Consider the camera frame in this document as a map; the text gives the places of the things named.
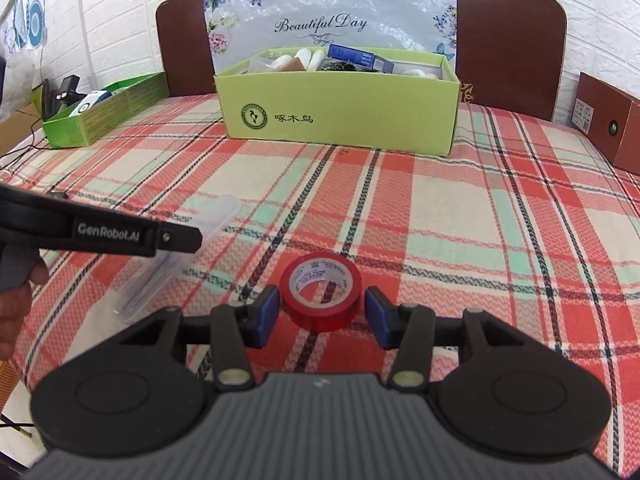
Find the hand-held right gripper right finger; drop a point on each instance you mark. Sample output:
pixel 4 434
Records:
pixel 376 312

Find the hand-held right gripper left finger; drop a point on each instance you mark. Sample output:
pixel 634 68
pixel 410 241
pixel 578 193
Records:
pixel 267 310

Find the red tape roll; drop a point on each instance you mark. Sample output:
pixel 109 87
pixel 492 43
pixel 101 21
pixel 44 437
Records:
pixel 320 317

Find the clear plastic bag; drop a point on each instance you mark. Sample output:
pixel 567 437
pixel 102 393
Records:
pixel 210 220
pixel 20 80

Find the large green cardboard box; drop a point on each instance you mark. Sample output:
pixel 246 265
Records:
pixel 350 115

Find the person's left hand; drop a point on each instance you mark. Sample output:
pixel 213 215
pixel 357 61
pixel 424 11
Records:
pixel 15 310

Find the shallow green box lid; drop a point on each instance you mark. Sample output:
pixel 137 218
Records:
pixel 100 120

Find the red plaid bed sheet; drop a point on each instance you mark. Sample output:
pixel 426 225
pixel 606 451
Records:
pixel 450 210

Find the white and blue small box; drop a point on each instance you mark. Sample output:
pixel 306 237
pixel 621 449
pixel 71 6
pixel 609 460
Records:
pixel 90 102

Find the plain cardboard box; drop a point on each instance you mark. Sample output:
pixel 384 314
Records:
pixel 20 115

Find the black device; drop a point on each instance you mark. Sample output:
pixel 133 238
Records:
pixel 65 87

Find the steel wool scrubber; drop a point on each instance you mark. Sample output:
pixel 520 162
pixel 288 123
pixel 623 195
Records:
pixel 335 66

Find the dark blue box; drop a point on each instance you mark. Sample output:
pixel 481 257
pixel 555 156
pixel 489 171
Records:
pixel 350 55

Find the brown cardboard box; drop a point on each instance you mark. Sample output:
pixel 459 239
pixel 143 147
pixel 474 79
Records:
pixel 600 120

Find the brown wooden headboard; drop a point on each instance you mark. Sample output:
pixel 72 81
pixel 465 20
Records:
pixel 500 35

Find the floral plastic sheet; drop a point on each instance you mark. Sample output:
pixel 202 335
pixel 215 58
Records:
pixel 325 0

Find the blue white wall sticker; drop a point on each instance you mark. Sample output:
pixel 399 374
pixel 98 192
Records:
pixel 35 22

